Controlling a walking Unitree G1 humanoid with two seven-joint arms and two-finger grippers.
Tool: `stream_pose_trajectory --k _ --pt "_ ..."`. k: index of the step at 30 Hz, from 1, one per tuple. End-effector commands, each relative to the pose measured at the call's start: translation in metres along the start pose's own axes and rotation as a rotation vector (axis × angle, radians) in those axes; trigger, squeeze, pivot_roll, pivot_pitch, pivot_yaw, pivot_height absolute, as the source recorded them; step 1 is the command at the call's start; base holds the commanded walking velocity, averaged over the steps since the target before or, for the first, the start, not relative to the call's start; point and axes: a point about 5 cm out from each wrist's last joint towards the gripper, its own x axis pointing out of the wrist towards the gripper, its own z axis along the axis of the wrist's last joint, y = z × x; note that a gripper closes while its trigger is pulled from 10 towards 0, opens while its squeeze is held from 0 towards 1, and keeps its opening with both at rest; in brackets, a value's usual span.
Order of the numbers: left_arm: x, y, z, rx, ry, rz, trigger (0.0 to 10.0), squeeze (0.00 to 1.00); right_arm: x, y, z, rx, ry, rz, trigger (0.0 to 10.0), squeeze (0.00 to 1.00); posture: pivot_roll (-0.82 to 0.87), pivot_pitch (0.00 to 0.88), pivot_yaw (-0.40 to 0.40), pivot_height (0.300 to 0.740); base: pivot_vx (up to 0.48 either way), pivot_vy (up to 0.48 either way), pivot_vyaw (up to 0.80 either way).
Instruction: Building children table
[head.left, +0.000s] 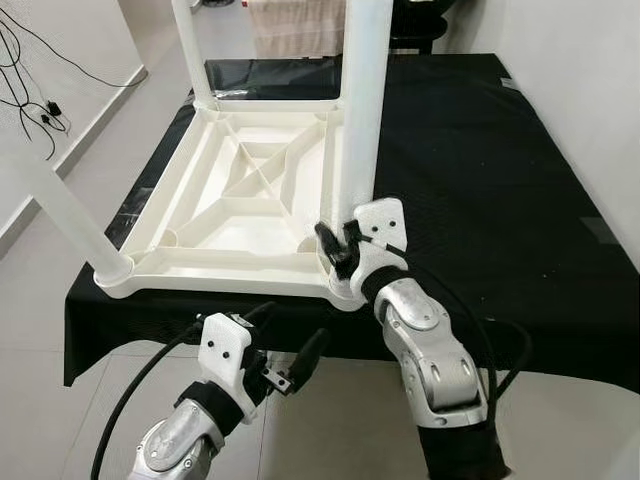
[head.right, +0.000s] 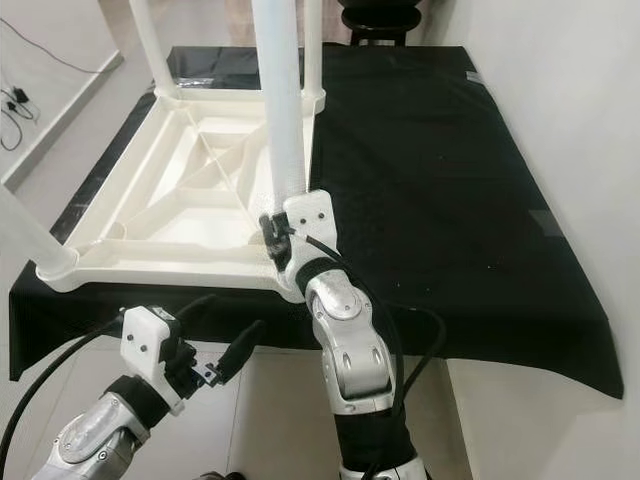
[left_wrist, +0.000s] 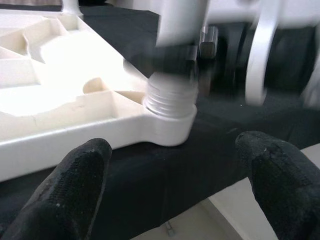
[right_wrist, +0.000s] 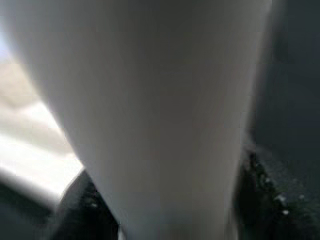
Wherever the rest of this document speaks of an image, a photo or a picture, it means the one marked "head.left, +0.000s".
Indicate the beige towel cloth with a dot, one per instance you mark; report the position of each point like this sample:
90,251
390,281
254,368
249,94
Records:
295,28

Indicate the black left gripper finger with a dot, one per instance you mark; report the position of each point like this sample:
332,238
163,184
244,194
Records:
312,355
262,312

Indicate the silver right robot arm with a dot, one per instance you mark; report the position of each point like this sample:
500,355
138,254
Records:
435,350

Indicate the small black power adapter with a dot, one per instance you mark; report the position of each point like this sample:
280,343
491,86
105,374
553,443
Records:
52,107

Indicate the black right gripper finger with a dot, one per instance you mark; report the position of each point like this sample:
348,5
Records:
328,240

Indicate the black tablecloth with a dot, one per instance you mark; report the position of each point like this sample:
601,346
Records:
500,200

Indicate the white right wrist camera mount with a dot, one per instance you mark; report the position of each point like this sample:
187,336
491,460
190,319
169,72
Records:
382,225

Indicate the black round basin stand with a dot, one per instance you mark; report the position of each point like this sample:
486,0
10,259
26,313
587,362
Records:
418,25

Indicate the white plastic table top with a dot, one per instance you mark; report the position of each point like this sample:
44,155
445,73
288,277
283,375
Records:
240,230

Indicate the grey tape strip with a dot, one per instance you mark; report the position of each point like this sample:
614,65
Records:
598,232
510,82

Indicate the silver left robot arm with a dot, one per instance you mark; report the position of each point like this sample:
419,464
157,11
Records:
180,440

